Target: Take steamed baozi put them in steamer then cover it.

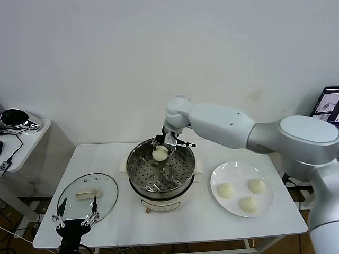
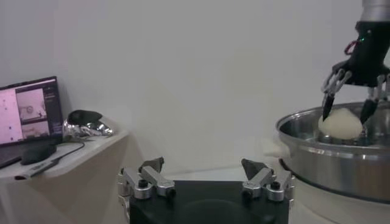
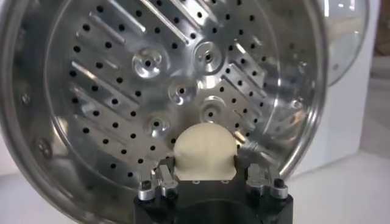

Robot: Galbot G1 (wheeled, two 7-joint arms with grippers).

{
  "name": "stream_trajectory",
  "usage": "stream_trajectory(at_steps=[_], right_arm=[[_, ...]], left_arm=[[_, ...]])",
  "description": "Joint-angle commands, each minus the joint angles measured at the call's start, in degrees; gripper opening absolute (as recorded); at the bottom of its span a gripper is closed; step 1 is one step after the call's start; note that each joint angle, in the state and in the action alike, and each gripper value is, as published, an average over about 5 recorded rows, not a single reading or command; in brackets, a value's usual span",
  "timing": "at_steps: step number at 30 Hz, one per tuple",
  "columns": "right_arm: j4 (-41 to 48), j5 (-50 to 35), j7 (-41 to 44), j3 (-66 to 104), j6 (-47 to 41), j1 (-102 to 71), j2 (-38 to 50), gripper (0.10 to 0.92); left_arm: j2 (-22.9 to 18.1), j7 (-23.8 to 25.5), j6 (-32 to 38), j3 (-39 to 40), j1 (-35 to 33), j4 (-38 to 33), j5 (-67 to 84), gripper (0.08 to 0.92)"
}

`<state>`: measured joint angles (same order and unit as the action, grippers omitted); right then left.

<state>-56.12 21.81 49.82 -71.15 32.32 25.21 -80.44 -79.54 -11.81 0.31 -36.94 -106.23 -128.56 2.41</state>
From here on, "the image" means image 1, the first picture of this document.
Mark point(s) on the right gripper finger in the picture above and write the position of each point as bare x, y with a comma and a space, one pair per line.
156, 143
171, 150

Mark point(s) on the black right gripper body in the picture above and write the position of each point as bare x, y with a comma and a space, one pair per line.
165, 130

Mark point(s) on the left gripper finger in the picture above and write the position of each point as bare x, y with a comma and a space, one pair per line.
94, 206
62, 207

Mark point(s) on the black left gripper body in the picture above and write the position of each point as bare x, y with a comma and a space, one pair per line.
71, 230

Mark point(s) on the white steamed baozi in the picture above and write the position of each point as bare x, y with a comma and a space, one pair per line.
248, 204
225, 190
160, 154
257, 186

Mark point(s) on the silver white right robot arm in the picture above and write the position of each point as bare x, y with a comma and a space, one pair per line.
225, 124

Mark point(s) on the steel perforated steamer basket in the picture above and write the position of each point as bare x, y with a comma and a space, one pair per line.
159, 177

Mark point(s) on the stainless steel steamer pot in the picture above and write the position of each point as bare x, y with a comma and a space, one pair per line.
159, 203

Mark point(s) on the white labelled dongle stick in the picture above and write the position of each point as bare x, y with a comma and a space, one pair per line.
4, 168

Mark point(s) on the white plain side table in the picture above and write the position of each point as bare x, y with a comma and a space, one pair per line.
34, 137

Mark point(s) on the white round plate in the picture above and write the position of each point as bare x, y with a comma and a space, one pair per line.
241, 180

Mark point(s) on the chrome and black shiny device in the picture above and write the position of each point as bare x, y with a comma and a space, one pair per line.
18, 119

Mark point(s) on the white side table with label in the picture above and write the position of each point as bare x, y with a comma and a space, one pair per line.
306, 197

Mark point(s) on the grey open laptop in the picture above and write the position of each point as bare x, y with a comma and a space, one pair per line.
328, 105

